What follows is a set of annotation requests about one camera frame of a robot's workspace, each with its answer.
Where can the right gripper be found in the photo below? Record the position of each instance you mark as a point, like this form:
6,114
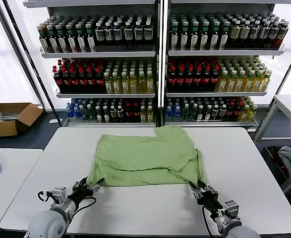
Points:
209,198

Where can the grey window frame post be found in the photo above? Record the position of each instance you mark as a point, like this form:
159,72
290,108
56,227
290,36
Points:
37,91

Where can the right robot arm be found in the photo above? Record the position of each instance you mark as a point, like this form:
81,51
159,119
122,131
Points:
239,231

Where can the yellow juice bottle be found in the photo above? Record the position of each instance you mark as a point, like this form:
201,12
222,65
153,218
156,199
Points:
244,114
150,116
252,114
240,83
125,85
108,85
142,85
265,83
231,83
222,83
116,85
142,116
257,83
249,83
150,85
133,85

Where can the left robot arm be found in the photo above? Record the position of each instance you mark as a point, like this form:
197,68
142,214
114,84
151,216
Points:
46,223

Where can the silver parts in bags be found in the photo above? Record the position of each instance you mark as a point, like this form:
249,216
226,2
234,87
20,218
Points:
6,116

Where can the red crumpled cloth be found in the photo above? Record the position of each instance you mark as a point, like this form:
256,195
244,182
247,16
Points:
282,168

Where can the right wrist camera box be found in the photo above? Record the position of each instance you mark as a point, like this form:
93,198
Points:
232,208

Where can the dark storage bin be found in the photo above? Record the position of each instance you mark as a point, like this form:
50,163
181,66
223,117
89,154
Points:
271,158

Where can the blue drink bottle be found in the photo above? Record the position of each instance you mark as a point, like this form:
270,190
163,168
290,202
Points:
169,112
177,112
77,112
69,112

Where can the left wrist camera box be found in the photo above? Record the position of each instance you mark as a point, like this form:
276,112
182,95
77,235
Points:
58,194

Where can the dark bottle white blue label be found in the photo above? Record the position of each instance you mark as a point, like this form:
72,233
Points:
108,34
99,34
282,35
254,34
273,35
138,33
129,34
117,34
148,33
264,34

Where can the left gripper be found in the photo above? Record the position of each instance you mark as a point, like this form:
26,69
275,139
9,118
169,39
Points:
83,192

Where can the green polo shirt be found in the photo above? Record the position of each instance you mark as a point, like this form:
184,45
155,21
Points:
140,158

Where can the dark bottle tall white label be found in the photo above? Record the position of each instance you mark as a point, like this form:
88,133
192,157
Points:
174,37
184,37
194,37
215,37
224,37
205,37

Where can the cola bottle red cap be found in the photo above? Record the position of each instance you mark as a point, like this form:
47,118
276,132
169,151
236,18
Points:
66,81
136,114
82,81
59,81
128,114
237,111
189,80
206,80
99,81
180,80
197,80
214,80
91,81
230,112
172,80
74,81

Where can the grey metal shelf rack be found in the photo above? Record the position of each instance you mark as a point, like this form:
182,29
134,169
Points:
222,52
98,54

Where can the brown cardboard box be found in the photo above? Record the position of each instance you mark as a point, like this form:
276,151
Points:
1,129

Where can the small dark bottle white cap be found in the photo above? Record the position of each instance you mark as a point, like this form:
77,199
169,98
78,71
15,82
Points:
99,116
106,116
208,114
200,115
113,113
215,113
222,112
120,113

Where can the white metal frame table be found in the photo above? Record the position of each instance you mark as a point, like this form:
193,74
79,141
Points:
266,119

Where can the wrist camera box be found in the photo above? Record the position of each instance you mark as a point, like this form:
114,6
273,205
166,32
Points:
58,194
232,208

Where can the white paper scrap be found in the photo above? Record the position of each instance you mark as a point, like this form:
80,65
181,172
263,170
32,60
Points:
53,121

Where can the brown tea bottle green label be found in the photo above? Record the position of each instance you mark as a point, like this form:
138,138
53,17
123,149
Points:
71,39
62,40
53,40
91,38
81,39
44,41

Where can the clear green water bottle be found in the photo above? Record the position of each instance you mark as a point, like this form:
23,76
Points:
185,113
92,114
193,113
84,114

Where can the black slanted pole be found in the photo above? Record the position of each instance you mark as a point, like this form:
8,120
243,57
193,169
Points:
53,106
285,77

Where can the dark bottle beige label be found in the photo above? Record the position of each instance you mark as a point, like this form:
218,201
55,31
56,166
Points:
235,34
244,34

